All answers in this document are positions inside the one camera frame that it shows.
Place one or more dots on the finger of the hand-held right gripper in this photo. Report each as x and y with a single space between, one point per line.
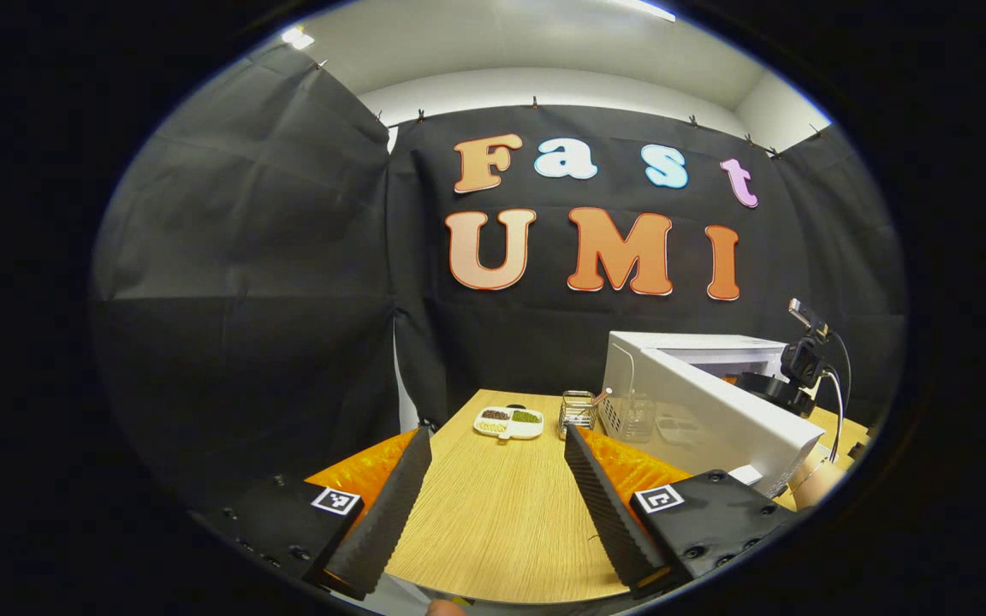
731 377

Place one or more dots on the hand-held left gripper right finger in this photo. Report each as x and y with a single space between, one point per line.
600 505

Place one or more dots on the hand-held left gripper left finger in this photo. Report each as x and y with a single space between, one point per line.
394 505

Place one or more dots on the white microwave oven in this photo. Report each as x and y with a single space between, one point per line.
715 419

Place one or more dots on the white divided snack dish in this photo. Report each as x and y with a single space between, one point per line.
508 423

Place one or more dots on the black backdrop cloth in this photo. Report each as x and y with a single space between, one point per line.
288 257

